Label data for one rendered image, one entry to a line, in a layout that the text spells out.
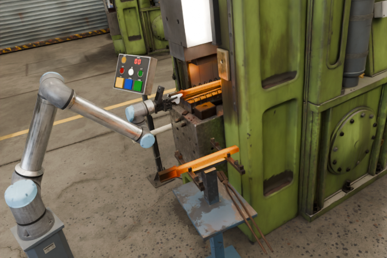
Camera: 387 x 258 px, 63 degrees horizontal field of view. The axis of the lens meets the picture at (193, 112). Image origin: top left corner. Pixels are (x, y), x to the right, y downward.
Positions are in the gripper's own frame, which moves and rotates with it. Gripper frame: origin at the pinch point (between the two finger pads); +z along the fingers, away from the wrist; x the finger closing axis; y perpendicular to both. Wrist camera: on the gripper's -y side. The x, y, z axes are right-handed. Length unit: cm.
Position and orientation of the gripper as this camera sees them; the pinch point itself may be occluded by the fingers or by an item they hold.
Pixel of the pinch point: (179, 93)
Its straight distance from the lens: 204.8
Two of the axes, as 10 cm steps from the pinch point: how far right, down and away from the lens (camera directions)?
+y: 1.2, 8.8, 4.6
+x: 5.0, 3.5, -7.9
